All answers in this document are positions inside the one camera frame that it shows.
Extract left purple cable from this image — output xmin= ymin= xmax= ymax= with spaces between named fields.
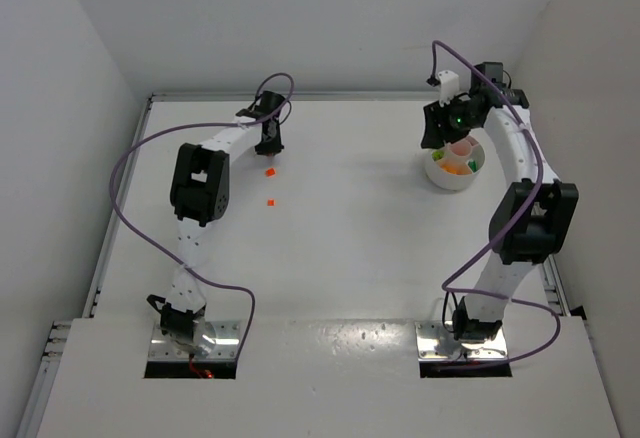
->
xmin=109 ymin=73 xmax=295 ymax=354

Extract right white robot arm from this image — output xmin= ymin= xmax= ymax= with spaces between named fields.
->
xmin=421 ymin=62 xmax=579 ymax=342

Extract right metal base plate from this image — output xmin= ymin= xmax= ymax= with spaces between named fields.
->
xmin=415 ymin=321 xmax=509 ymax=364

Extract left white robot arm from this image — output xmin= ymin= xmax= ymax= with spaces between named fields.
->
xmin=158 ymin=91 xmax=285 ymax=354

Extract metal base plate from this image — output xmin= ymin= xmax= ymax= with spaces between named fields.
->
xmin=415 ymin=321 xmax=509 ymax=364
xmin=148 ymin=321 xmax=240 ymax=363

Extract white divided bowl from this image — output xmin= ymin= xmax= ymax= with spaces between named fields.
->
xmin=424 ymin=136 xmax=485 ymax=191

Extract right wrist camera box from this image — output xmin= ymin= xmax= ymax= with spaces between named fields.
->
xmin=436 ymin=70 xmax=460 ymax=106

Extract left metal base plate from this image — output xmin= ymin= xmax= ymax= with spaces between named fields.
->
xmin=148 ymin=321 xmax=240 ymax=363

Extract yellow-orange legos in bowl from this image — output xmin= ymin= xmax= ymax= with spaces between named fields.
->
xmin=441 ymin=163 xmax=474 ymax=176

